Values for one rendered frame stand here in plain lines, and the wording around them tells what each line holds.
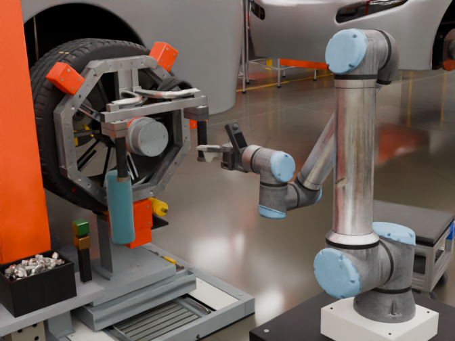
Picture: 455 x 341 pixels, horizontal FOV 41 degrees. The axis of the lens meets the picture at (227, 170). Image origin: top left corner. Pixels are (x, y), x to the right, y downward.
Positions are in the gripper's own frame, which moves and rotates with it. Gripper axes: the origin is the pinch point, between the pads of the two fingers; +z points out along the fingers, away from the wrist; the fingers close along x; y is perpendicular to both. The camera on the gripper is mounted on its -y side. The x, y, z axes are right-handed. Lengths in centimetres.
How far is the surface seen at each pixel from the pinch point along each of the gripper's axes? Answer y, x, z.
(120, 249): 50, -18, 41
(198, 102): -13.3, 0.2, 7.2
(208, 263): 83, 42, 60
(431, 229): 50, 88, -37
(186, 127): 0.5, 8.7, 26.7
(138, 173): 19.1, -6.9, 40.4
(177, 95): -17.2, -8.3, 7.6
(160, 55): -29.1, -1.5, 26.2
